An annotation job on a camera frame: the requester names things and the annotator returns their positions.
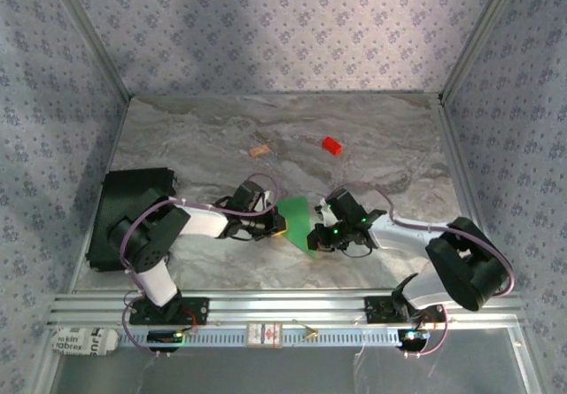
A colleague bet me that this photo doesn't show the green paper sheet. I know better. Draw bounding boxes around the green paper sheet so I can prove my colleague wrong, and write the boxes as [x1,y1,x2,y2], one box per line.
[276,195,327,260]

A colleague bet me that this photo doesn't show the small red block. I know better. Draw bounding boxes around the small red block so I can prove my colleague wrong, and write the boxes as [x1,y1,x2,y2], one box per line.
[322,135,344,156]

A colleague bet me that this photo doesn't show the small brass clip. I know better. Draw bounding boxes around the small brass clip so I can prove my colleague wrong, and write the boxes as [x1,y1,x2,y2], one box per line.
[291,319,319,342]

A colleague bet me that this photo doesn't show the white red label card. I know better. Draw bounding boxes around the white red label card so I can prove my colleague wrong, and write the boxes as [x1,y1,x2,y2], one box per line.
[245,321,284,350]

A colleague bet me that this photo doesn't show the black controller board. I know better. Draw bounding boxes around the black controller board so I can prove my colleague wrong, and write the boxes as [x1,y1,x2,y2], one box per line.
[396,328,431,353]
[146,329,185,353]

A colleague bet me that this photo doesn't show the grey metal shelf panel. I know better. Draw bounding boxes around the grey metal shelf panel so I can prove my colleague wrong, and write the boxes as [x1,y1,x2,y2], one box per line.
[52,347,532,394]

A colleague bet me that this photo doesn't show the black flat tray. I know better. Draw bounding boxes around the black flat tray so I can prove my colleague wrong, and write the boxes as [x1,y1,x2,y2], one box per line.
[86,167,178,274]

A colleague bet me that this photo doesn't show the white printed paper roll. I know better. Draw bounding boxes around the white printed paper roll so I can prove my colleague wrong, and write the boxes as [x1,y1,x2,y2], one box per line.
[49,327,120,358]

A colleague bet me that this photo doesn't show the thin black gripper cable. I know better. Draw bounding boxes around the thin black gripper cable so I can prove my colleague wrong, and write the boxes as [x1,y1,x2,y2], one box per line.
[343,238,376,259]
[228,229,267,243]

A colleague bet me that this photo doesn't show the aluminium mounting rail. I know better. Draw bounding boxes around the aluminium mounting rail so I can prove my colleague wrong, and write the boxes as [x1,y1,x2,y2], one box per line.
[46,290,528,328]

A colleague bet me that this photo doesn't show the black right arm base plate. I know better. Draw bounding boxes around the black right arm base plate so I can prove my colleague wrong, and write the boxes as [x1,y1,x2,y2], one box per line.
[365,295,447,324]

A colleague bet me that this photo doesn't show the grey slotted cable duct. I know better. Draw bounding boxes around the grey slotted cable duct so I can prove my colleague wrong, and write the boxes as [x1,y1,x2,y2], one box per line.
[117,327,404,349]

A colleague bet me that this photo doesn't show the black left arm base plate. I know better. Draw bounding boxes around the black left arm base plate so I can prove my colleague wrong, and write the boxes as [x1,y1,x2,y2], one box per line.
[128,296,210,327]

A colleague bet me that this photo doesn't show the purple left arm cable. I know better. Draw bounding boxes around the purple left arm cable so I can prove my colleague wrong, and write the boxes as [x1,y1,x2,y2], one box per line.
[120,173,283,359]

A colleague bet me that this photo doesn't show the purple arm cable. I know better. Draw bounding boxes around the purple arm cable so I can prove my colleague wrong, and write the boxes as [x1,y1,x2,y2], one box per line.
[325,181,516,359]
[120,173,283,359]

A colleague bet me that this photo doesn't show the aluminium side rail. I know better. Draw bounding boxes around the aluminium side rail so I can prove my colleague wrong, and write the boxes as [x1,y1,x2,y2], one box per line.
[436,97,528,320]
[68,97,134,293]

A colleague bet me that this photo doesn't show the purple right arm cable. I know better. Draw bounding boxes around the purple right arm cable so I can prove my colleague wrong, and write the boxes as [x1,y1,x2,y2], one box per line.
[325,181,516,359]

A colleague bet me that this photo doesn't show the aluminium corner post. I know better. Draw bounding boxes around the aluminium corner post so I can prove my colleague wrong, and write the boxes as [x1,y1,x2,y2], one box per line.
[48,0,134,101]
[440,0,524,103]

